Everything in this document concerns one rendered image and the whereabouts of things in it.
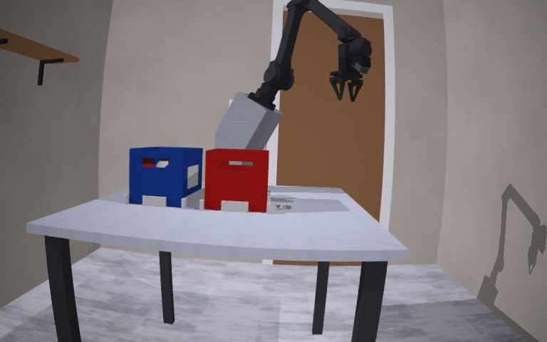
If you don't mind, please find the red plastic crate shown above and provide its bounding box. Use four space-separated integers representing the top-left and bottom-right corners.
204 149 269 212

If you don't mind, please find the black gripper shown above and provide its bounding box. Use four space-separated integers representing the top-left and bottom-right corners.
330 57 363 102

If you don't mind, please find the red bottle with pink label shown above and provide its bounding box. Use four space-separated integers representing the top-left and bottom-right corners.
142 158 156 167

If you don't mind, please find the white paper strip with printed marks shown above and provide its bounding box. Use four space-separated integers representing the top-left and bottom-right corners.
275 202 292 210

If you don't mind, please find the white bottle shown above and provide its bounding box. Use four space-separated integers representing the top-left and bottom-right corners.
156 158 168 167

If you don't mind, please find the blue plastic crate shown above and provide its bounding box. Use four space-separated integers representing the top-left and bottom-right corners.
129 147 203 208

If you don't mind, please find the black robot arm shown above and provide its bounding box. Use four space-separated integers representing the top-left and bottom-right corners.
248 0 372 111

